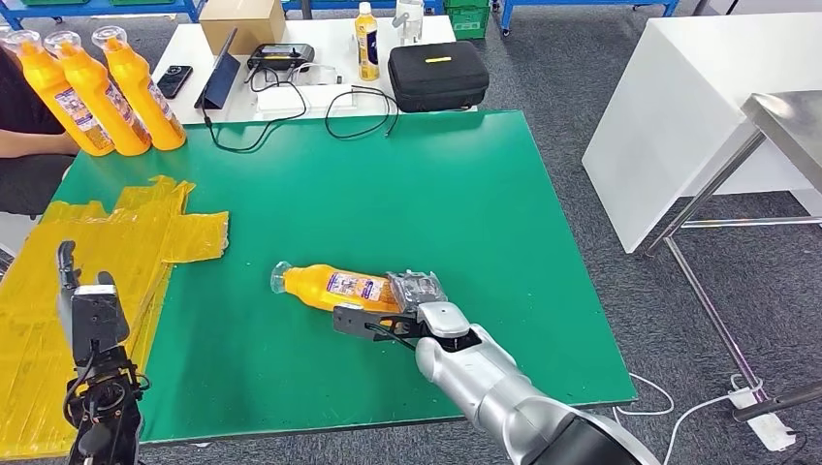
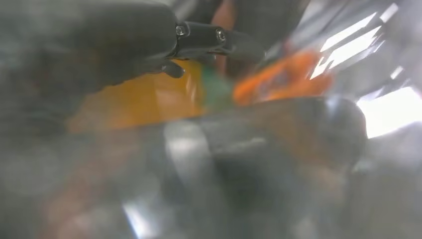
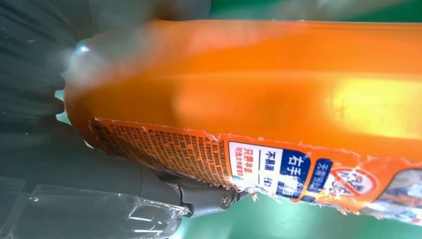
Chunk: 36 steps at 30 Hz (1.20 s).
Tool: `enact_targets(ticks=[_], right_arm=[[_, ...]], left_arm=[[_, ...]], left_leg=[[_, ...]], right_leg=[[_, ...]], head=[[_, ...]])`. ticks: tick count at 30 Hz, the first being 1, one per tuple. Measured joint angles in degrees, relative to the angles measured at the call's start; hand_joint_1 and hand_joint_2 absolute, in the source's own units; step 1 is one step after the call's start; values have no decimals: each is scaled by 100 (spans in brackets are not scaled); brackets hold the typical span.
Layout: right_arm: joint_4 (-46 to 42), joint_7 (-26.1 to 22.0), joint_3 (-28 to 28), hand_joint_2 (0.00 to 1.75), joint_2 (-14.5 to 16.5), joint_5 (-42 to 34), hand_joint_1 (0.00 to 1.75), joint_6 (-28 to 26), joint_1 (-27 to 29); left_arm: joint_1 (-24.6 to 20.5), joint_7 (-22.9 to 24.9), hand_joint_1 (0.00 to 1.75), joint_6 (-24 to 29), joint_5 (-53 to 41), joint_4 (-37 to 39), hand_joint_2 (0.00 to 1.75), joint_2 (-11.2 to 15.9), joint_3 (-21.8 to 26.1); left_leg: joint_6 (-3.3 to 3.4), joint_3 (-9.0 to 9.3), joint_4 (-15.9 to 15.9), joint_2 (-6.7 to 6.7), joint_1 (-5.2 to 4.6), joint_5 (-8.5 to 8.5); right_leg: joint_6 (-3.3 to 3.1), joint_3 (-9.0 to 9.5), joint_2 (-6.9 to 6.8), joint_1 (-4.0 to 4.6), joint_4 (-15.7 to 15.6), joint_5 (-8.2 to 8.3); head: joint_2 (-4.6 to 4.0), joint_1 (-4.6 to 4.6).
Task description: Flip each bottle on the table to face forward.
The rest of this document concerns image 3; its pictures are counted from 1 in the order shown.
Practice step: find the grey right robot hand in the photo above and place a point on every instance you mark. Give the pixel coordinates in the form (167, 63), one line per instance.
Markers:
(82, 168)

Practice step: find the clear plastic hand cover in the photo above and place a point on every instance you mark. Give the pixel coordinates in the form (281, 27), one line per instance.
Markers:
(82, 214)

